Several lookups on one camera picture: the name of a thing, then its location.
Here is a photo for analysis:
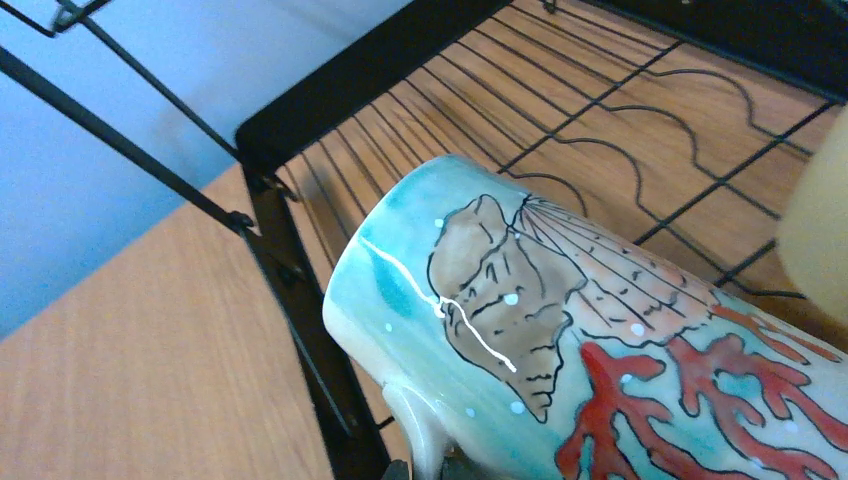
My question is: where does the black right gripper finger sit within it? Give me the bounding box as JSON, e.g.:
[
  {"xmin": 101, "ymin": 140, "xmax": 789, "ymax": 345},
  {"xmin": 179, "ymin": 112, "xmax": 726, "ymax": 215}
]
[{"xmin": 380, "ymin": 460, "xmax": 411, "ymax": 480}]

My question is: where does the tall patterned ceramic cup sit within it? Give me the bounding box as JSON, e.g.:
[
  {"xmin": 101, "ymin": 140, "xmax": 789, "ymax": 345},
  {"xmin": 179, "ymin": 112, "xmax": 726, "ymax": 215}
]
[{"xmin": 323, "ymin": 155, "xmax": 847, "ymax": 479}]

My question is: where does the black wire dish rack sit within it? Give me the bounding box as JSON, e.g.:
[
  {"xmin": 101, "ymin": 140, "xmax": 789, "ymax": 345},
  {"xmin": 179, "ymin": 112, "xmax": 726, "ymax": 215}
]
[{"xmin": 1, "ymin": 1, "xmax": 847, "ymax": 479}]

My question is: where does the yellow ceramic mug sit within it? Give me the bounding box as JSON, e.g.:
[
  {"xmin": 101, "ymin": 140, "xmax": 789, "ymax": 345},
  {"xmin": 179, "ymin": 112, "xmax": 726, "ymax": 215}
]
[{"xmin": 777, "ymin": 109, "xmax": 847, "ymax": 324}]

